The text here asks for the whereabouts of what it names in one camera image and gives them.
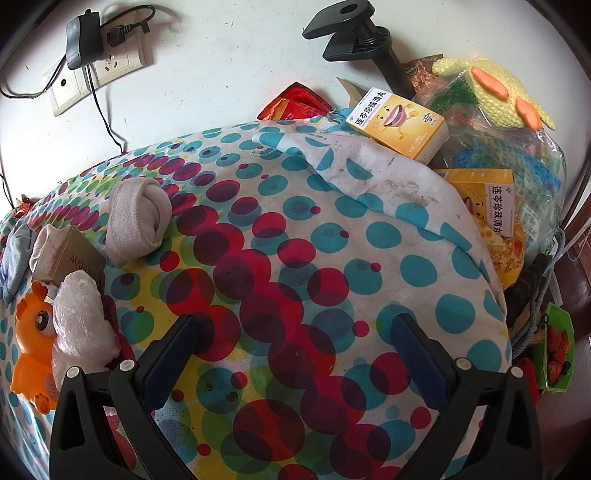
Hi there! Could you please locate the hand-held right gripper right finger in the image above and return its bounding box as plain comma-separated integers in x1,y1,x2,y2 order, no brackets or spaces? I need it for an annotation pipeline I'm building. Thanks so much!
390,313,550,480

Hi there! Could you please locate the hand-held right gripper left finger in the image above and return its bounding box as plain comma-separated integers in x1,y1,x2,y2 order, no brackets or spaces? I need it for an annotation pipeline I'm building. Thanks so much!
48,314,201,480

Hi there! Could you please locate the white plastic bag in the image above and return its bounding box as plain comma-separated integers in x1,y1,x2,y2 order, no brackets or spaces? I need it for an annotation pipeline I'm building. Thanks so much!
50,270,122,386

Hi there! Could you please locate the orange plastic chick toy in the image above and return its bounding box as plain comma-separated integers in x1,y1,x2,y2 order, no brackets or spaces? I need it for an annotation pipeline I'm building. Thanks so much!
10,281,63,412

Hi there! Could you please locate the beige sock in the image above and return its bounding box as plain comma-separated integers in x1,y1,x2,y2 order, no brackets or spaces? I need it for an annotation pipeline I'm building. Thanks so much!
105,179,172,269

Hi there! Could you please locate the tan cardboard box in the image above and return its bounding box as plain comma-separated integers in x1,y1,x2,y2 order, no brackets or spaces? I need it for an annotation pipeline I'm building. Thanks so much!
31,225,106,289

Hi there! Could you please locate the blue-grey sock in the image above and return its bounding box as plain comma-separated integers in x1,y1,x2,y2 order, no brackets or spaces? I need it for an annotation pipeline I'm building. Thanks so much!
0,220,38,303

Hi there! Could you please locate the yellow snack bag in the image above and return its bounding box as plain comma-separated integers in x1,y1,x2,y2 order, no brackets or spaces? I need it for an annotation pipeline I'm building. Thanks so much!
487,226,528,289

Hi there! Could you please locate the green strawberry package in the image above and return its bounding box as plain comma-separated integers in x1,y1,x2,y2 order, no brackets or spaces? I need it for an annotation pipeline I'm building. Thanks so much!
537,302,576,394

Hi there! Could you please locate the small white sock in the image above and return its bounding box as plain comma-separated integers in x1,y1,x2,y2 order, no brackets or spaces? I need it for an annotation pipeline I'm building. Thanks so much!
28,227,63,273

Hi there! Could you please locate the yellow medicine box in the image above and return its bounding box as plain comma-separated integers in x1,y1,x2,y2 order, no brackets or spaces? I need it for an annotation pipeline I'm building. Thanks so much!
433,168,517,239
345,87,450,165

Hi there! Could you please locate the polka dot printed blanket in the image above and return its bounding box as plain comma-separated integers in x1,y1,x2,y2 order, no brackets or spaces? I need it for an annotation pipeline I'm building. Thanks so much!
0,108,515,480

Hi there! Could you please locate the clear plastic bag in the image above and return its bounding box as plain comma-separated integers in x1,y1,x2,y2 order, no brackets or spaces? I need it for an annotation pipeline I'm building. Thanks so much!
413,76,568,261

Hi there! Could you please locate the blue knitted item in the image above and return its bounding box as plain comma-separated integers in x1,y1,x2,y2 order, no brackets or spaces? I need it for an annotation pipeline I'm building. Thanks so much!
454,137,563,197

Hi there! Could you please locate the red foil packet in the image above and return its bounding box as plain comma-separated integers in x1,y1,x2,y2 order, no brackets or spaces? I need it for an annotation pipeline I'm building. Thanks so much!
257,82,334,121

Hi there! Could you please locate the yellow crochet duck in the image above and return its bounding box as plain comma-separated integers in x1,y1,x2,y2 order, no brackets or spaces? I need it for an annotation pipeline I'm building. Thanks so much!
431,56,558,131

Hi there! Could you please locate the brown snack packet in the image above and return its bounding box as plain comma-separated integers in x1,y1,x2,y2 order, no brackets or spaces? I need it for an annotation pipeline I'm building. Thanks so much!
404,54,445,95

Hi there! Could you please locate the white power outlet plate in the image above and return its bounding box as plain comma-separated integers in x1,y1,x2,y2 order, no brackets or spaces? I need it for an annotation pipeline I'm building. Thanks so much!
84,22,156,88

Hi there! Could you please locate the black power adapter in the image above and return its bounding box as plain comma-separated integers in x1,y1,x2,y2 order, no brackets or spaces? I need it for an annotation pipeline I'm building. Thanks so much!
65,13,103,71

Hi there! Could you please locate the black clamp stand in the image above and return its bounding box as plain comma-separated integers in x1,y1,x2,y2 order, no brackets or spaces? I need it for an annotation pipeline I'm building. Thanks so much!
302,0,417,99

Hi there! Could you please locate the black handle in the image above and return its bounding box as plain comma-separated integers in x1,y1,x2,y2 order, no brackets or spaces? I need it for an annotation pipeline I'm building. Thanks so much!
505,255,555,326

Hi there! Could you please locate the grey-blue rope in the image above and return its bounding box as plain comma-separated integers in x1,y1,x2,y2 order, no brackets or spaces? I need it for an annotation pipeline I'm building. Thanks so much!
508,230,568,358

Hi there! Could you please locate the black hanging cable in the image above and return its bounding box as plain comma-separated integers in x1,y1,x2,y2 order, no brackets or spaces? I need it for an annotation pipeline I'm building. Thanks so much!
0,170,16,209

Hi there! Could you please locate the thin black adapter cable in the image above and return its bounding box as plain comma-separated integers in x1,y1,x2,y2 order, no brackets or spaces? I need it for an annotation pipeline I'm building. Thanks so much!
84,65,126,157

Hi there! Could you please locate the black cable to television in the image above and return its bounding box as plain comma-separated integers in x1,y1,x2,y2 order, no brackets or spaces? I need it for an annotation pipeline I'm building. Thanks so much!
0,59,71,100

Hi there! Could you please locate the black wall plug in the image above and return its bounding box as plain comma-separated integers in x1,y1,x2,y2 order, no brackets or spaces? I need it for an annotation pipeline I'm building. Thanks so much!
100,24,152,51

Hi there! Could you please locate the short black plug cord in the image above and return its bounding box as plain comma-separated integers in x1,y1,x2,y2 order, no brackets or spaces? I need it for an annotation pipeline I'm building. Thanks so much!
98,4,157,34

